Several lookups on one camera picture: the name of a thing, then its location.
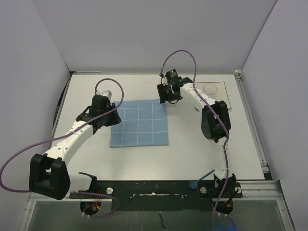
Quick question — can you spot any clear drinking glass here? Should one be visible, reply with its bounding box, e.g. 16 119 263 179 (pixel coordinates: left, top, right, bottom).
203 83 218 96

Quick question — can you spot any blue grid placemat cloth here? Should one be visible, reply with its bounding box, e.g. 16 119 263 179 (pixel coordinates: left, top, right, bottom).
110 99 169 148

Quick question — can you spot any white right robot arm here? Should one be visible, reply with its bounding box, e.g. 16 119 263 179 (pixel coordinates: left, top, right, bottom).
157 69 233 197

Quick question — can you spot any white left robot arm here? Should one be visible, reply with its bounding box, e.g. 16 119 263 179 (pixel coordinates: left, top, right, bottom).
29 90 121 200

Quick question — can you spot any square white plate dark rim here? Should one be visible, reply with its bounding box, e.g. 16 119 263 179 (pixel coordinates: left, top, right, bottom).
193 82 231 110

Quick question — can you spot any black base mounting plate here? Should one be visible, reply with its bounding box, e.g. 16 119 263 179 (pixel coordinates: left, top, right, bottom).
69 180 243 213

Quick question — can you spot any blue plastic spoon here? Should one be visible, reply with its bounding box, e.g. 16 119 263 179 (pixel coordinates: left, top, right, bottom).
188 169 215 190

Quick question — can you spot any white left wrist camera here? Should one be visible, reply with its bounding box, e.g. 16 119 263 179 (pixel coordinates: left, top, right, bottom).
95 90 112 100

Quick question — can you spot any aluminium table frame rail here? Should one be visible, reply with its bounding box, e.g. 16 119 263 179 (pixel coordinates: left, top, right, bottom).
234 69 295 231

